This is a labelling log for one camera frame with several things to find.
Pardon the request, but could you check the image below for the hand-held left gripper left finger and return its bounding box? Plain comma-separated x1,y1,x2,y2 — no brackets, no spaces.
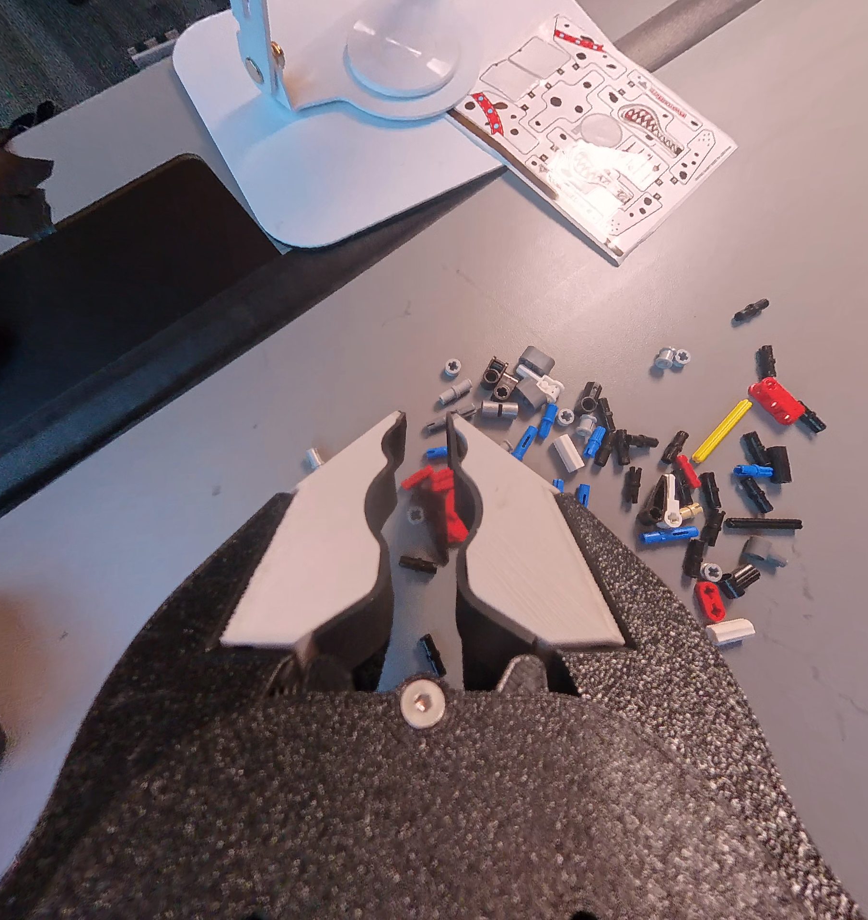
219,410,409,662

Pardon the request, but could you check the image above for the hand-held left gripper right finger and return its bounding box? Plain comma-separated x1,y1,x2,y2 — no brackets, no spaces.
443,413,630,654

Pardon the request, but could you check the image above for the red brick connector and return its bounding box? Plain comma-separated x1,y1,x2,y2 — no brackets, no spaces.
432,469,472,545

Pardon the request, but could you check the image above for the pile of small brick pieces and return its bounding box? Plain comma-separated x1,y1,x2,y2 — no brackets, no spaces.
304,298,828,680

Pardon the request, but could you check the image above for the grey desk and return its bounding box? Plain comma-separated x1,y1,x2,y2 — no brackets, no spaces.
0,0,868,899
0,0,694,270

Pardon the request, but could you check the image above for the white book stand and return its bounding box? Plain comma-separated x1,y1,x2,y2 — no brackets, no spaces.
174,0,510,250

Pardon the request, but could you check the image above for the toy sticker sheet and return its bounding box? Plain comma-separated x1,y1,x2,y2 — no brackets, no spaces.
451,13,738,267

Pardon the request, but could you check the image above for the brown crumpled paper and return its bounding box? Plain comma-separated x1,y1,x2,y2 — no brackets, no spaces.
0,128,55,240

